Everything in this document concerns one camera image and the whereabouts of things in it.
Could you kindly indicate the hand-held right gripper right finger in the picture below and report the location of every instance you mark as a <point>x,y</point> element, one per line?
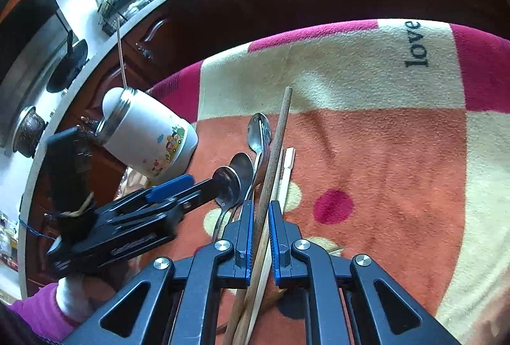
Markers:
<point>275,237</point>

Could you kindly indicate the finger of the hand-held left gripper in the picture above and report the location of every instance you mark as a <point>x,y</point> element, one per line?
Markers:
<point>171,187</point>
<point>195,195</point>

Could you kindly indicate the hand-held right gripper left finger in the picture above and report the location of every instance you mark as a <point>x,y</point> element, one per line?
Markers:
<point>249,237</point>

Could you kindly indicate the metal spoon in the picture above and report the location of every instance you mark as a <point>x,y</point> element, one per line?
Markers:
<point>259,134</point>
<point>229,187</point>
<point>244,169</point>

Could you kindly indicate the light wooden chopstick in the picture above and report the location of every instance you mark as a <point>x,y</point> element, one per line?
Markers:
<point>287,169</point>
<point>121,50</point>
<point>278,179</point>

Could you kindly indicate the white cartoon print cup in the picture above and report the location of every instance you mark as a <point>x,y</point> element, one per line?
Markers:
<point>147,130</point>

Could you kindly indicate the dark brown chopstick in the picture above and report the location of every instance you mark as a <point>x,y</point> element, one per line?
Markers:
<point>275,154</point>

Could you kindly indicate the person's left forearm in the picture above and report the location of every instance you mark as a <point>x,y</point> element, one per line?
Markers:
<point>36,309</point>

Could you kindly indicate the person's left hand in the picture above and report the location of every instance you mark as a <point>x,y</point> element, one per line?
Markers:
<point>109,283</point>

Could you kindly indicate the kitchen countertop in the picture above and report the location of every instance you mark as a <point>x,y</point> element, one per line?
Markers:
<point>34,185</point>

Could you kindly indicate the condiment jars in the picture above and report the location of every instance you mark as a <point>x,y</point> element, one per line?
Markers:
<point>8,241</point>

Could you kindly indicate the brown clay pot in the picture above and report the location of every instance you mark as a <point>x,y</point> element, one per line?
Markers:
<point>30,132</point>

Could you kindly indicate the wooden base cabinets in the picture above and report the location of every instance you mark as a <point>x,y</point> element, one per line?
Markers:
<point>159,30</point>

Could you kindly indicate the black wok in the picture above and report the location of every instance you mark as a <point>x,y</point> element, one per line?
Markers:
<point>67,66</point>

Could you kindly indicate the gas stove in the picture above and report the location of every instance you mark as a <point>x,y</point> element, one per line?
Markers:
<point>28,90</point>

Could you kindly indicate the printed blanket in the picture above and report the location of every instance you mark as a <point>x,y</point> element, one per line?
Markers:
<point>358,70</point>

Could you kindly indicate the range hood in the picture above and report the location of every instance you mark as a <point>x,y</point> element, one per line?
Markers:
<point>24,10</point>

